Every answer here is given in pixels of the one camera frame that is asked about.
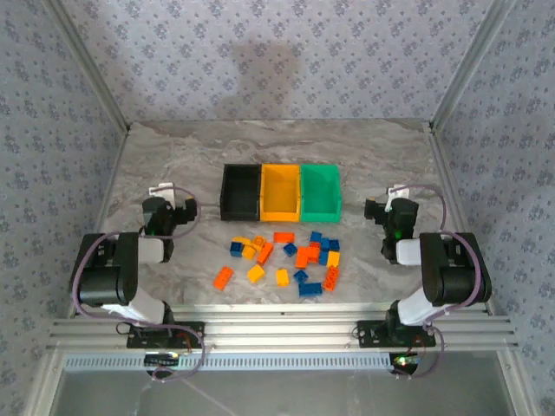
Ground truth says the black plastic bin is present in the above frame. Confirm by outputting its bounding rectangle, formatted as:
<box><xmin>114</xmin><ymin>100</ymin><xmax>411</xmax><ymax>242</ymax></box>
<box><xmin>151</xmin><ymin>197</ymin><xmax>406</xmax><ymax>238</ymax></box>
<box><xmin>219</xmin><ymin>163</ymin><xmax>264</xmax><ymax>222</ymax></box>

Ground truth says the aluminium frame leg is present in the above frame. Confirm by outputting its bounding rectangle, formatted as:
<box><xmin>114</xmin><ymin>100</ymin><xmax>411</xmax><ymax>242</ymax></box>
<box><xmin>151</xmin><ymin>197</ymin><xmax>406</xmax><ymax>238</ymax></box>
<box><xmin>496</xmin><ymin>349</ymin><xmax>528</xmax><ymax>416</ymax></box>
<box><xmin>25</xmin><ymin>350</ymin><xmax>67</xmax><ymax>416</ymax></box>

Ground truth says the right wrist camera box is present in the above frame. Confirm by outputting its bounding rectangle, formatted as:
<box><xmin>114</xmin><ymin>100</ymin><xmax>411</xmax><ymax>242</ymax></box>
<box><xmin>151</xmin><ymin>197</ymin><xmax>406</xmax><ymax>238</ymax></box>
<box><xmin>364</xmin><ymin>197</ymin><xmax>388</xmax><ymax>224</ymax></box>

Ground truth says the yellow plastic bin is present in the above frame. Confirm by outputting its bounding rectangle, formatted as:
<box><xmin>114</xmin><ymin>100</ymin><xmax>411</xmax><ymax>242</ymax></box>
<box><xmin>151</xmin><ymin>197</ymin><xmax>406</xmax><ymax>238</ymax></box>
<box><xmin>258</xmin><ymin>163</ymin><xmax>304</xmax><ymax>223</ymax></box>

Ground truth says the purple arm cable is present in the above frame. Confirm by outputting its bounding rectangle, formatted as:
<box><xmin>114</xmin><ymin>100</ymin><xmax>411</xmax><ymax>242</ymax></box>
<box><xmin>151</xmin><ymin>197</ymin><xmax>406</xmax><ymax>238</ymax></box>
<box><xmin>392</xmin><ymin>183</ymin><xmax>489</xmax><ymax>381</ymax></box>
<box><xmin>69</xmin><ymin>186</ymin><xmax>207</xmax><ymax>382</ymax></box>

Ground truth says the black controller board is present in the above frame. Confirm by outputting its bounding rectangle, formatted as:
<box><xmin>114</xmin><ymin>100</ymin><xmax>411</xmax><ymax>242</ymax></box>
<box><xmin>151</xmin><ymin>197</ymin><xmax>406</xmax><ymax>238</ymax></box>
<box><xmin>388</xmin><ymin>353</ymin><xmax>421</xmax><ymax>374</ymax></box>
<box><xmin>144</xmin><ymin>352</ymin><xmax>181</xmax><ymax>368</ymax></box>

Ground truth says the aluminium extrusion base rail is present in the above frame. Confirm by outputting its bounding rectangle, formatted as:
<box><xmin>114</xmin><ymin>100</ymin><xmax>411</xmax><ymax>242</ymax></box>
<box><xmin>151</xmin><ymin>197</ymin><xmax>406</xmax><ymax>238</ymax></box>
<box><xmin>46</xmin><ymin>302</ymin><xmax>520</xmax><ymax>351</ymax></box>

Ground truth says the grey slotted cable duct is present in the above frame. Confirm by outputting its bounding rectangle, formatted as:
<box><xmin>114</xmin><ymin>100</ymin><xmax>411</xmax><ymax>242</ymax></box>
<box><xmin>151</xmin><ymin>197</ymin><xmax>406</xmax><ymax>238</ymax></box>
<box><xmin>62</xmin><ymin>351</ymin><xmax>394</xmax><ymax>373</ymax></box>

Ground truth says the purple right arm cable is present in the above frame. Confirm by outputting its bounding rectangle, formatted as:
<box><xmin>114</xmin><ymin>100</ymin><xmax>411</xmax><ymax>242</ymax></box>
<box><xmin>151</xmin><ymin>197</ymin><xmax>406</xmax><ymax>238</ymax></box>
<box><xmin>392</xmin><ymin>183</ymin><xmax>489</xmax><ymax>381</ymax></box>

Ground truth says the aluminium side rail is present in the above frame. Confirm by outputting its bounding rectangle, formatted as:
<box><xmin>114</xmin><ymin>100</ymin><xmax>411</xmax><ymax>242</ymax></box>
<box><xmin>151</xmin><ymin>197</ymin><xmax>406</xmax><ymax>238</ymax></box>
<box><xmin>67</xmin><ymin>125</ymin><xmax>131</xmax><ymax>320</ymax></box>
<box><xmin>426</xmin><ymin>122</ymin><xmax>495</xmax><ymax>315</ymax></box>

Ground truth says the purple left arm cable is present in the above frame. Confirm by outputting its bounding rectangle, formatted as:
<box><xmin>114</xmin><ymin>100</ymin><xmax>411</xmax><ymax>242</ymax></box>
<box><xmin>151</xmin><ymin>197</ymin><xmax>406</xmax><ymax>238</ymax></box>
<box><xmin>69</xmin><ymin>186</ymin><xmax>207</xmax><ymax>382</ymax></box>

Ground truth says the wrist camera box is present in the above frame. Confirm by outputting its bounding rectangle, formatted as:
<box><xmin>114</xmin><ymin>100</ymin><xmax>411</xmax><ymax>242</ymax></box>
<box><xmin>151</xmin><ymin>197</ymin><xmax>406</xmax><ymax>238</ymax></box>
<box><xmin>180</xmin><ymin>198</ymin><xmax>199</xmax><ymax>225</ymax></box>
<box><xmin>364</xmin><ymin>197</ymin><xmax>388</xmax><ymax>224</ymax></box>

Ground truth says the green plastic bin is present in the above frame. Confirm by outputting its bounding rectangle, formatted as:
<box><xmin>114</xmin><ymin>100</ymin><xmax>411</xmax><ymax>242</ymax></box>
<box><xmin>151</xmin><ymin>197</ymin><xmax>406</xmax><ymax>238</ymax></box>
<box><xmin>299</xmin><ymin>163</ymin><xmax>343</xmax><ymax>224</ymax></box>

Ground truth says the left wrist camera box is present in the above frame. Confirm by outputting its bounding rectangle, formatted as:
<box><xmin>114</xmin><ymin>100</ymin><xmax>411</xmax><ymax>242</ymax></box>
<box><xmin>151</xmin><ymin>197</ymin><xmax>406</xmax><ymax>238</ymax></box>
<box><xmin>180</xmin><ymin>198</ymin><xmax>199</xmax><ymax>225</ymax></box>

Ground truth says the thin white cable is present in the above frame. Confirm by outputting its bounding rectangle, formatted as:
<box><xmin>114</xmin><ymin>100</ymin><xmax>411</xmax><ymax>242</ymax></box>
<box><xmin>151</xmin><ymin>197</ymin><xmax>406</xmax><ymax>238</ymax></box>
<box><xmin>180</xmin><ymin>377</ymin><xmax>238</xmax><ymax>416</ymax></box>

